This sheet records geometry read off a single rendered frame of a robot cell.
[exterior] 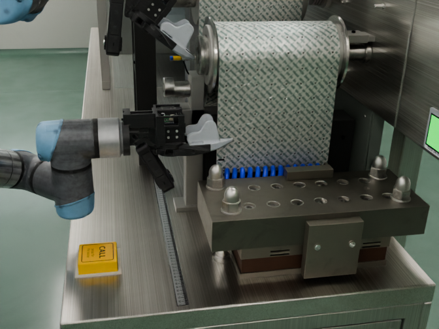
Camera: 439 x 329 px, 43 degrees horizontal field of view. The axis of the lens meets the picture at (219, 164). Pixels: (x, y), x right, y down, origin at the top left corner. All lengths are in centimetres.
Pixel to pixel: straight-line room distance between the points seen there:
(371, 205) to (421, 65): 26
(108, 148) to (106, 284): 24
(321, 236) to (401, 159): 49
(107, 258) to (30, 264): 172
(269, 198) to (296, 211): 6
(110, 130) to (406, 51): 55
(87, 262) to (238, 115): 39
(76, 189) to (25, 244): 185
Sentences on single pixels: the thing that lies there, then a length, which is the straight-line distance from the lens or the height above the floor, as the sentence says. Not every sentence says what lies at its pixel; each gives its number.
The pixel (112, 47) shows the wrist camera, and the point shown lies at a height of 127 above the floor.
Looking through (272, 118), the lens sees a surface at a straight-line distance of 109.
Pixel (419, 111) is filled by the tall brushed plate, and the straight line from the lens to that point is 101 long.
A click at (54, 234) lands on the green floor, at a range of 294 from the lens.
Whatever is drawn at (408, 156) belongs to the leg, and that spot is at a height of 98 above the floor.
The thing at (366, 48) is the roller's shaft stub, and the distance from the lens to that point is 117.
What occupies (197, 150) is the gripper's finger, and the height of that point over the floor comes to 109.
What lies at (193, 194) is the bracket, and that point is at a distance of 121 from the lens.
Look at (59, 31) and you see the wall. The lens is 669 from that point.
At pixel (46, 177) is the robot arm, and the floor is 103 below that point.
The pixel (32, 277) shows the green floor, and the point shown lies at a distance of 265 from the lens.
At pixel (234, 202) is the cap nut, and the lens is 94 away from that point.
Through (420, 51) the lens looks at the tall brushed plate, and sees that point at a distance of 101.
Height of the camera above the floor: 150
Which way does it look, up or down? 24 degrees down
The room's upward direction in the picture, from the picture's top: 2 degrees clockwise
